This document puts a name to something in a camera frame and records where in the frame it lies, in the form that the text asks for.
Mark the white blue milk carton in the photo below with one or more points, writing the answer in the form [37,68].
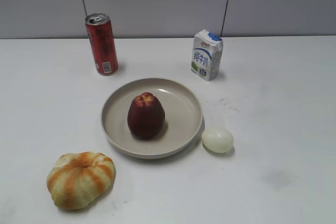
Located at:
[206,55]

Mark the beige round plate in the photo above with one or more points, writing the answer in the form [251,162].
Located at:
[183,119]

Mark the red soda can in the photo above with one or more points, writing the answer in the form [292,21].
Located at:
[99,29]

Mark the dark red apple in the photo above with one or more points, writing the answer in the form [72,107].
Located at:
[146,116]

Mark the orange striped pumpkin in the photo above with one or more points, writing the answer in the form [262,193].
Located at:
[77,179]

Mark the white egg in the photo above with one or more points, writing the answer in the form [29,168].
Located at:
[218,140]

